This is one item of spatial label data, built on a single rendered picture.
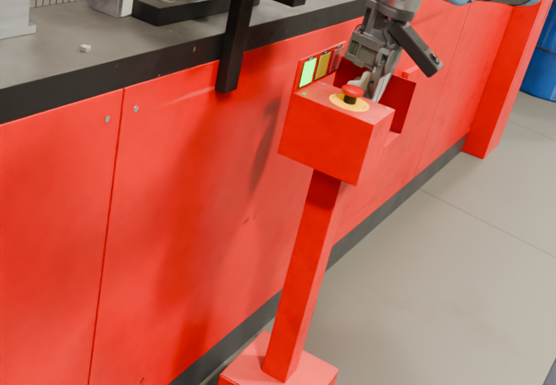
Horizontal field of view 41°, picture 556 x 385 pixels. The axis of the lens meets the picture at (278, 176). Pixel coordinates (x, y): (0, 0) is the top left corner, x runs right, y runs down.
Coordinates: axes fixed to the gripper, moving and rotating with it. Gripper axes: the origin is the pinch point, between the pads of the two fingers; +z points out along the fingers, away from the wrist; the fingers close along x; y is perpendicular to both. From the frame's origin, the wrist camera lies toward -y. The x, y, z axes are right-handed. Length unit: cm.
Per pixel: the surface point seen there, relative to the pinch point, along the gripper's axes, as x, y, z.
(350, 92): 11.6, 1.3, -6.3
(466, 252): -104, -22, 73
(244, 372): 11, 2, 63
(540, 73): -315, -4, 60
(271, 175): -3.4, 15.9, 24.3
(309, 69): 11.4, 9.9, -6.8
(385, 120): 8.8, -5.7, -3.4
